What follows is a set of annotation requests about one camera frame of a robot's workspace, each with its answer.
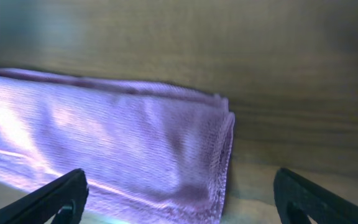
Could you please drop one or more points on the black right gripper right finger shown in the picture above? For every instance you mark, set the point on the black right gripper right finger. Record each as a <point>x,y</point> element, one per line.
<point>299,201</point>

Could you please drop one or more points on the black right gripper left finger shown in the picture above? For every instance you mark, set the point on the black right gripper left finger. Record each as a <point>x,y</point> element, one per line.
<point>62,201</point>

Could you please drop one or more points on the purple cloth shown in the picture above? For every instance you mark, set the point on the purple cloth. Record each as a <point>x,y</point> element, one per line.
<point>151,152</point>

